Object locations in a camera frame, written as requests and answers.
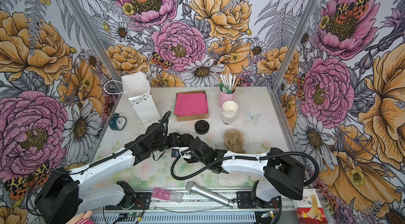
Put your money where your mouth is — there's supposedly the teal alarm clock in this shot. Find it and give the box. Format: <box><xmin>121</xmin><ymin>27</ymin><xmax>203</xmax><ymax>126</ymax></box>
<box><xmin>108</xmin><ymin>113</ymin><xmax>127</xmax><ymax>131</ymax></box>

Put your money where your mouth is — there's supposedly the brown pulp cup carrier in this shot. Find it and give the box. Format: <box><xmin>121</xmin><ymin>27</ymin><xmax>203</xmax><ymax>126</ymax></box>
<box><xmin>224</xmin><ymin>129</ymin><xmax>246</xmax><ymax>154</ymax></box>

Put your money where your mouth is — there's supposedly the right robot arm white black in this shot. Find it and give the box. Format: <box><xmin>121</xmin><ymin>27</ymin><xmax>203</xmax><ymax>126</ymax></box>
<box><xmin>170</xmin><ymin>133</ymin><xmax>320</xmax><ymax>203</ymax></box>

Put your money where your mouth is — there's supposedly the brown cardboard napkin tray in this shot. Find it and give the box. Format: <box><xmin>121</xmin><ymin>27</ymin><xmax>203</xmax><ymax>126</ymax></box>
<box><xmin>176</xmin><ymin>91</ymin><xmax>209</xmax><ymax>122</ymax></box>

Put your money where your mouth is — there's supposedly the silver microphone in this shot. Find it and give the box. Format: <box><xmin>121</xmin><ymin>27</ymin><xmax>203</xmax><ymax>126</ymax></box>
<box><xmin>186</xmin><ymin>181</ymin><xmax>234</xmax><ymax>209</ymax></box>

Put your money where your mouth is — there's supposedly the stack of white paper cups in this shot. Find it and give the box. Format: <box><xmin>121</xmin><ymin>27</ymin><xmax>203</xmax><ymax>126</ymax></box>
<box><xmin>221</xmin><ymin>100</ymin><xmax>238</xmax><ymax>125</ymax></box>

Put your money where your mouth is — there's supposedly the black plastic cup lid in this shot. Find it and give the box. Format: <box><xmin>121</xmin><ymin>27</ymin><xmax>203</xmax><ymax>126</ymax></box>
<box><xmin>178</xmin><ymin>134</ymin><xmax>194</xmax><ymax>147</ymax></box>

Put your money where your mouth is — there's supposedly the plush doll toy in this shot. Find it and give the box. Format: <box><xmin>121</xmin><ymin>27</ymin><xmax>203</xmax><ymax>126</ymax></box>
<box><xmin>66</xmin><ymin>210</ymin><xmax>94</xmax><ymax>224</ymax></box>

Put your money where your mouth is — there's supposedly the pink napkin stack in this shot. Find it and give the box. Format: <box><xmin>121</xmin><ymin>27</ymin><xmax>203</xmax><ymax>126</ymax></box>
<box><xmin>174</xmin><ymin>93</ymin><xmax>209</xmax><ymax>116</ymax></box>

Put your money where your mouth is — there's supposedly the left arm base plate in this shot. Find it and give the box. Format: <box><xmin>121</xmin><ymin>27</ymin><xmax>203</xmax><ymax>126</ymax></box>
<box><xmin>104</xmin><ymin>192</ymin><xmax>151</xmax><ymax>210</ymax></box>

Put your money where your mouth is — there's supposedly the pink straw holder cup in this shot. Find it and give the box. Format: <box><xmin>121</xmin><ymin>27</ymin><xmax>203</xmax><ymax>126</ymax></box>
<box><xmin>218</xmin><ymin>91</ymin><xmax>235</xmax><ymax>108</ymax></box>

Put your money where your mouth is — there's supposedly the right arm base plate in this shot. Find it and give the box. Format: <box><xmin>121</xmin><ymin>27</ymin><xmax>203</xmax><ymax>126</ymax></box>
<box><xmin>236</xmin><ymin>191</ymin><xmax>281</xmax><ymax>209</ymax></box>

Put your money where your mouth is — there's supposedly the pink plastic clip box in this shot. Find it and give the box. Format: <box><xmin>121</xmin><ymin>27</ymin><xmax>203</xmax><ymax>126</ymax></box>
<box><xmin>151</xmin><ymin>188</ymin><xmax>183</xmax><ymax>204</ymax></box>

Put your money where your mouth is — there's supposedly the bandage box red white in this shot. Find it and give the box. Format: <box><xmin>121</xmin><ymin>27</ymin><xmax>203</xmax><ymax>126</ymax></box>
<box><xmin>293</xmin><ymin>189</ymin><xmax>329</xmax><ymax>224</ymax></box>

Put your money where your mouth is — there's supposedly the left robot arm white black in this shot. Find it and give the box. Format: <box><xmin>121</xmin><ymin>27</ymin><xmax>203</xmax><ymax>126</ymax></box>
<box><xmin>34</xmin><ymin>111</ymin><xmax>175</xmax><ymax>224</ymax></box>

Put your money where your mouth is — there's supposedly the white paper gift bag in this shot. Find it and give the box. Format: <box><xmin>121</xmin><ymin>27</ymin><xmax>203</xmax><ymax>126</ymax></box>
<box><xmin>103</xmin><ymin>65</ymin><xmax>161</xmax><ymax>127</ymax></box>

